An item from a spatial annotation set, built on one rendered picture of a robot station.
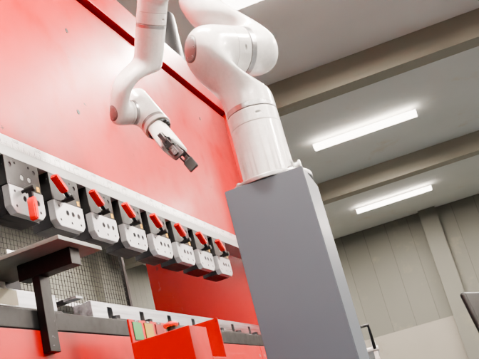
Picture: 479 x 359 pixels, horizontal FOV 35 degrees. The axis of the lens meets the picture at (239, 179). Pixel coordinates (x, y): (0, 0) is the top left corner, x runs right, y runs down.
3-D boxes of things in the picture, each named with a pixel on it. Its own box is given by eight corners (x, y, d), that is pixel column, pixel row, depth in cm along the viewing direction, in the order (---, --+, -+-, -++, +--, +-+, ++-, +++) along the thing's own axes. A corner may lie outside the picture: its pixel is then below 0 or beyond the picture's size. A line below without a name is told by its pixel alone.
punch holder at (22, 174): (12, 211, 192) (3, 152, 197) (-14, 221, 194) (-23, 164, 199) (47, 221, 205) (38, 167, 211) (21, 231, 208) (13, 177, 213)
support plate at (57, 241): (58, 238, 162) (58, 234, 162) (-39, 275, 169) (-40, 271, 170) (102, 250, 178) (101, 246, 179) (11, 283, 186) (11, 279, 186)
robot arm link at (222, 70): (286, 103, 174) (260, 17, 182) (216, 103, 165) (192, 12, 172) (261, 127, 184) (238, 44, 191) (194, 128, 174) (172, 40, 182)
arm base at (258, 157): (320, 185, 177) (299, 116, 183) (303, 164, 159) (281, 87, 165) (245, 210, 181) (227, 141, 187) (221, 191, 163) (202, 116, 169)
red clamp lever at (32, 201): (38, 217, 194) (32, 182, 197) (24, 222, 195) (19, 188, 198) (41, 219, 196) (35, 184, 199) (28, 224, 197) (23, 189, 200)
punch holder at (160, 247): (156, 253, 264) (146, 210, 270) (135, 261, 267) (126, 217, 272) (174, 258, 278) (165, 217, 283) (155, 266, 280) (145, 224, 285)
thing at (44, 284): (85, 340, 162) (68, 246, 169) (30, 357, 166) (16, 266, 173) (95, 340, 166) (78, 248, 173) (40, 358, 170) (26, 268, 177)
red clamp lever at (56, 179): (58, 171, 212) (76, 196, 217) (46, 176, 213) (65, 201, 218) (56, 174, 211) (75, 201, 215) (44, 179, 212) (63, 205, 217)
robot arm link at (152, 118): (152, 138, 231) (157, 144, 229) (137, 127, 224) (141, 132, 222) (171, 120, 231) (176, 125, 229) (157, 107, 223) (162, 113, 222)
